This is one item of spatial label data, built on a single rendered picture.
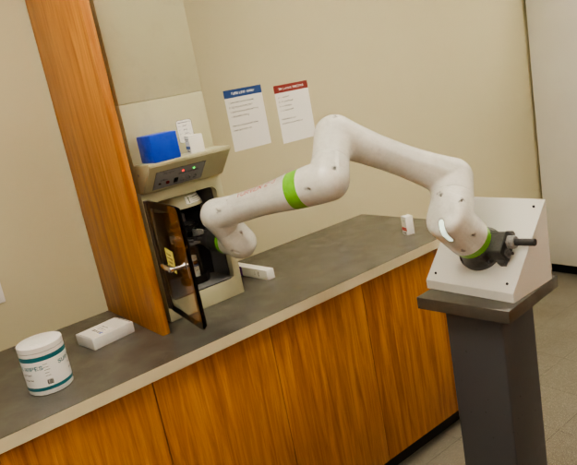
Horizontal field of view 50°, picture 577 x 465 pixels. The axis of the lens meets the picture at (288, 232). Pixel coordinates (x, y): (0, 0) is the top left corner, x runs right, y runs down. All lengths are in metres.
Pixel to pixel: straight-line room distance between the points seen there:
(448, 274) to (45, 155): 1.52
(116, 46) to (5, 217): 0.76
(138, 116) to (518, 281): 1.32
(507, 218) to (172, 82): 1.20
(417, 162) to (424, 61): 1.89
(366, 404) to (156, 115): 1.37
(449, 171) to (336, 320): 0.75
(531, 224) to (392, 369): 0.93
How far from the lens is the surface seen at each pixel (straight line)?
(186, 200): 2.24
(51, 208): 2.49
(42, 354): 1.93
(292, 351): 2.23
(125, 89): 2.14
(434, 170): 1.91
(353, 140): 1.81
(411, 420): 2.79
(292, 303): 2.17
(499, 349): 2.03
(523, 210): 2.05
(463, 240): 1.88
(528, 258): 1.98
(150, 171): 2.04
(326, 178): 1.69
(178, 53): 2.24
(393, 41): 3.57
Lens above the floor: 1.68
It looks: 14 degrees down
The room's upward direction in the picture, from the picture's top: 11 degrees counter-clockwise
